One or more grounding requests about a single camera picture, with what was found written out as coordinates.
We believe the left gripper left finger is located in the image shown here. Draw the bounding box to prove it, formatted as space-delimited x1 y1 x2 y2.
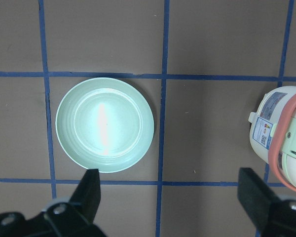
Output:
43 169 106 237

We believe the left green plate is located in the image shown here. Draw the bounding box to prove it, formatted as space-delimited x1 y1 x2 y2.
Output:
55 78 154 173

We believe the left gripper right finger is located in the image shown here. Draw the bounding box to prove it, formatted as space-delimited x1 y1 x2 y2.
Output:
237 168 296 237

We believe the white rice cooker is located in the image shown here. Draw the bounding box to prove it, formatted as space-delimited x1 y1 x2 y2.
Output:
248 86 296 192

